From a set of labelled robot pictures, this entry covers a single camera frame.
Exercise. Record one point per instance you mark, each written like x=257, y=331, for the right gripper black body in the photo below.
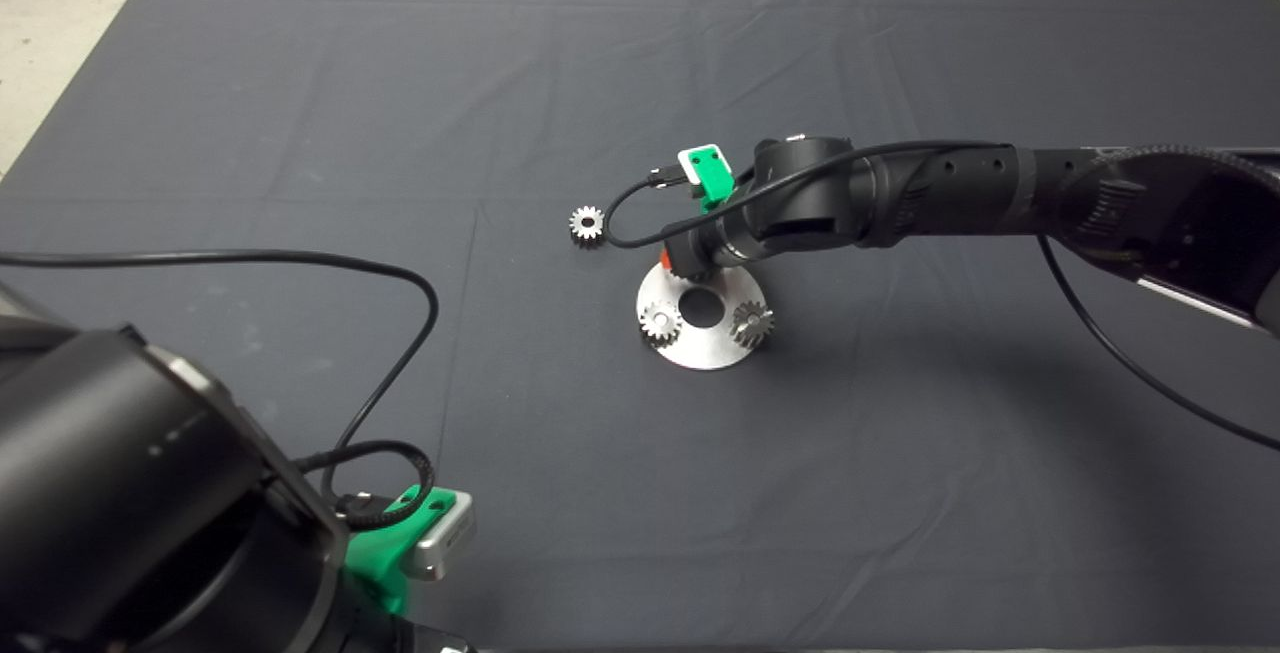
x=700, y=253

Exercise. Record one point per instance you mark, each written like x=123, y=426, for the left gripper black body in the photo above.
x=440, y=641

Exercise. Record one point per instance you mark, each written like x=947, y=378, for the small steel gear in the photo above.
x=652, y=325
x=750, y=328
x=578, y=218

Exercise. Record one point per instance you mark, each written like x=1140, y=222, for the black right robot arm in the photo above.
x=950, y=193

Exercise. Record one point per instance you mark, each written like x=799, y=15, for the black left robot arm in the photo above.
x=100, y=473

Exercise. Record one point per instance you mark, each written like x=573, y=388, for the small steel gear on pin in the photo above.
x=652, y=325
x=750, y=328

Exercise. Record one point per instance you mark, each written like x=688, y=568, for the round metal plate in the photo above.
x=700, y=348

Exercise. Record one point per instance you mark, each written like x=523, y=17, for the dark grey table cloth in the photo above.
x=400, y=83

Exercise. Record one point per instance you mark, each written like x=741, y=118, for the right wrist green camera mount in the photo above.
x=713, y=178

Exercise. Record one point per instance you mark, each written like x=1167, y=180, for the wrist green camera mount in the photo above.
x=375, y=558
x=713, y=178

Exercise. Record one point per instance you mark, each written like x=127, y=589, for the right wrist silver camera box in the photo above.
x=690, y=163

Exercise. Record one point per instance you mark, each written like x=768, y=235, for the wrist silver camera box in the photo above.
x=690, y=163
x=445, y=543

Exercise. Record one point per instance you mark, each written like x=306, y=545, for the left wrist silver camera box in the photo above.
x=445, y=543

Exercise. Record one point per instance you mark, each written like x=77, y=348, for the left wrist green camera mount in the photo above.
x=375, y=558

